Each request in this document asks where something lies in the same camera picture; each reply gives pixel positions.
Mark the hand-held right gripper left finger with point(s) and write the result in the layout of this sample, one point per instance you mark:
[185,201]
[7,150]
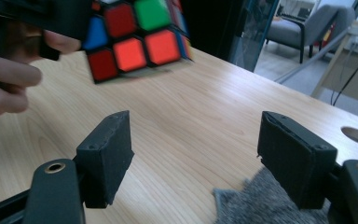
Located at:
[105,158]

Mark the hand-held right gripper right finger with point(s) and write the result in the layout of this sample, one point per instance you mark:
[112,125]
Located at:
[295,158]

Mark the grey cloth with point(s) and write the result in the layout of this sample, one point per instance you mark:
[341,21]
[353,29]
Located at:
[261,202]

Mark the multicoloured puzzle cube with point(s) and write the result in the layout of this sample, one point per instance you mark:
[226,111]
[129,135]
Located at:
[130,43]

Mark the grey metal bar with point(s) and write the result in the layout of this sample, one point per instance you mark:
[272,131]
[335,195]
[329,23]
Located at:
[310,57]

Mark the grey armchair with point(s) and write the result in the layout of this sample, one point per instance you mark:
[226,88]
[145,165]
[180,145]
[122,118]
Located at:
[298,28]

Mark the dark glass-fronted cabinet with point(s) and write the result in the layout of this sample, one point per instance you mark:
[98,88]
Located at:
[230,31]

